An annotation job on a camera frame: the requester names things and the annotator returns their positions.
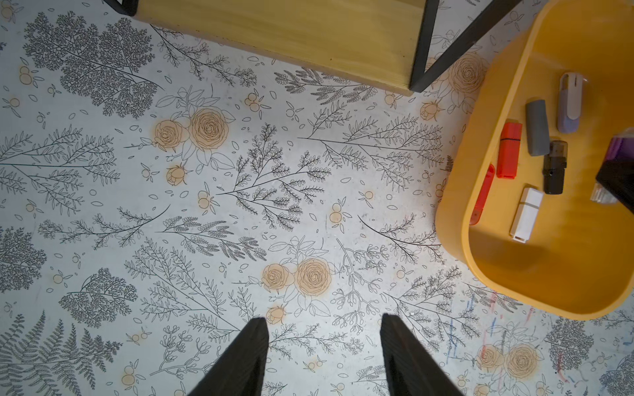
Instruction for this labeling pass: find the red rectangular usb flash drive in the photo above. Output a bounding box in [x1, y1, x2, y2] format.
[496, 122, 523, 179]

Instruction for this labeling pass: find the yellow plastic storage box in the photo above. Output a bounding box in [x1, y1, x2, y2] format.
[435, 1, 633, 320]

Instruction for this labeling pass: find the grey usb flash drive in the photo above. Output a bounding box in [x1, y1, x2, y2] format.
[525, 99, 550, 157]

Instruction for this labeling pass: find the lavender white usb flash drive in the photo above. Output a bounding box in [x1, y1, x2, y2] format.
[557, 72, 584, 134]

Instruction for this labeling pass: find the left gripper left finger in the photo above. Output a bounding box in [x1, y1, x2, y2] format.
[189, 318, 269, 396]

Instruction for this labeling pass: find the wooden shelf black frame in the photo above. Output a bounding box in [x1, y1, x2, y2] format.
[109, 1, 518, 93]

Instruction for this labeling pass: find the black usb flash drive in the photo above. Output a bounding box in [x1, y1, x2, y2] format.
[543, 140, 568, 195]

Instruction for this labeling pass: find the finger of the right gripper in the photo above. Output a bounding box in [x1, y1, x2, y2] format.
[595, 159, 634, 213]

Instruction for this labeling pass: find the purple usb flash drive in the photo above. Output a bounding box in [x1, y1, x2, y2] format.
[590, 128, 633, 211]

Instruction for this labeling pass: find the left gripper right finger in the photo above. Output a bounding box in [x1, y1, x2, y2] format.
[380, 313, 462, 396]

